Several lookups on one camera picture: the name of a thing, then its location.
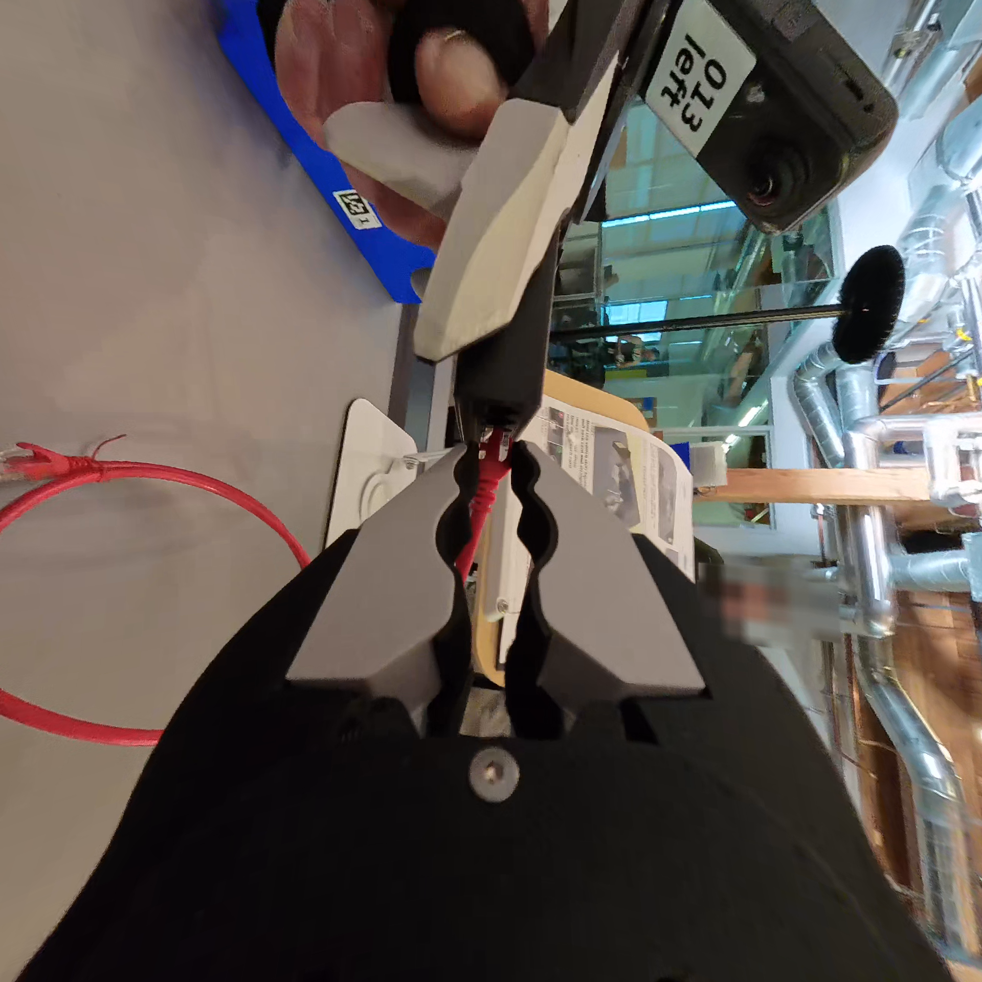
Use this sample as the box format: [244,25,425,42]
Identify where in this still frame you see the white rounded base board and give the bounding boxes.
[326,399,419,546]

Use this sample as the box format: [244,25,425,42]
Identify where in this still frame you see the silver ventilation ducts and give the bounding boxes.
[790,100,982,968]

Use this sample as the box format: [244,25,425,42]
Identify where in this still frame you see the red ethernet cable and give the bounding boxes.
[0,426,515,749]

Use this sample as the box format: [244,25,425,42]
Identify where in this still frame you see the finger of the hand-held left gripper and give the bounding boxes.
[413,69,618,363]

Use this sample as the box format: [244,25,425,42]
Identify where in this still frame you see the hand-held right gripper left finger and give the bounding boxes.
[284,445,473,736]

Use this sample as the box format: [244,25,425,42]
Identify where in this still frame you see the blue plastic bin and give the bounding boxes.
[213,0,438,305]

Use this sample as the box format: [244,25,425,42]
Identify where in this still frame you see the black network switch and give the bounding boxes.
[451,230,561,450]

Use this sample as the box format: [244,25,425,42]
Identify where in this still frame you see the person's left hand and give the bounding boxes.
[272,0,552,250]

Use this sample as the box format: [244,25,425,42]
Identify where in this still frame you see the white bracket bar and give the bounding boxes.
[483,483,534,668]

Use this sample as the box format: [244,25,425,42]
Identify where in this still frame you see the black pole stand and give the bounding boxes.
[548,245,906,365]

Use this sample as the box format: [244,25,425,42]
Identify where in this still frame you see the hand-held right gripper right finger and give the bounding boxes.
[503,442,707,739]

